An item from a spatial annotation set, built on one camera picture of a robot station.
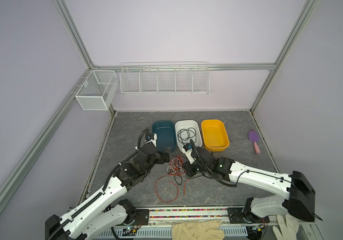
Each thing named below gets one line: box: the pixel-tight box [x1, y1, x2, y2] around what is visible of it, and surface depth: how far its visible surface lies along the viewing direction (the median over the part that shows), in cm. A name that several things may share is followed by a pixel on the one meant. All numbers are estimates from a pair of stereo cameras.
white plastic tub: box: [175, 120, 203, 151], surface depth 107 cm
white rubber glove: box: [272, 214, 299, 240], surface depth 71 cm
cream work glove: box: [172, 219, 225, 240], surface depth 72 cm
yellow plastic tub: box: [201, 119, 230, 152], surface depth 107 cm
